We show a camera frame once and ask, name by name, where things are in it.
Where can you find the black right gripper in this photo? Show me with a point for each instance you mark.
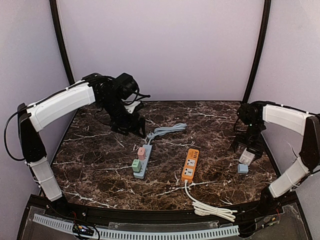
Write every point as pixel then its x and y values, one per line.
pixel 249 145

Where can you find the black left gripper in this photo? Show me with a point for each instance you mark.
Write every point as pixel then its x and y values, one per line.
pixel 128 122

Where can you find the white cube socket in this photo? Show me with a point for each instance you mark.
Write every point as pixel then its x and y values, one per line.
pixel 246 157

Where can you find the light blue plug adapter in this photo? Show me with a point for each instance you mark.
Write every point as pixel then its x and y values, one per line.
pixel 242 168

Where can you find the pink plug adapter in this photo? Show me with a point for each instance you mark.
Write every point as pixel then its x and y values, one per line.
pixel 141 153

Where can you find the green plug adapter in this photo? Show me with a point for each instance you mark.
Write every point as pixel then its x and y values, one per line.
pixel 136 166

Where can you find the blue power strip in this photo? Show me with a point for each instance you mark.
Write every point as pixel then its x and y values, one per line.
pixel 144 163

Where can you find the orange power strip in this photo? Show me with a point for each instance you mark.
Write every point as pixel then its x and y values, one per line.
pixel 190 165

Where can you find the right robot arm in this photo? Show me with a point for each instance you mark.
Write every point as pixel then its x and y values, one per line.
pixel 254 116

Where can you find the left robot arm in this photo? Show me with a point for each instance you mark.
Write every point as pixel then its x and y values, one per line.
pixel 35 117

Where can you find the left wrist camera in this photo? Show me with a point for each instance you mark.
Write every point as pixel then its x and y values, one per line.
pixel 128 91

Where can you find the black front table rail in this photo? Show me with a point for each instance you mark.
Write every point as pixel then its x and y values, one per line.
pixel 246 213

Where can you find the grey slotted cable duct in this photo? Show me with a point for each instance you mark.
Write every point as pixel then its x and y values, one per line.
pixel 126 231

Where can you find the right black frame post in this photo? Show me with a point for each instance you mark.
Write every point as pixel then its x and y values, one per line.
pixel 258 50

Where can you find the black frame post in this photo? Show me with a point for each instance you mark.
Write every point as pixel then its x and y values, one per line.
pixel 258 50
pixel 60 40

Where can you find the left black frame post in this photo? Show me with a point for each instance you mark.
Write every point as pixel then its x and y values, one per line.
pixel 60 40

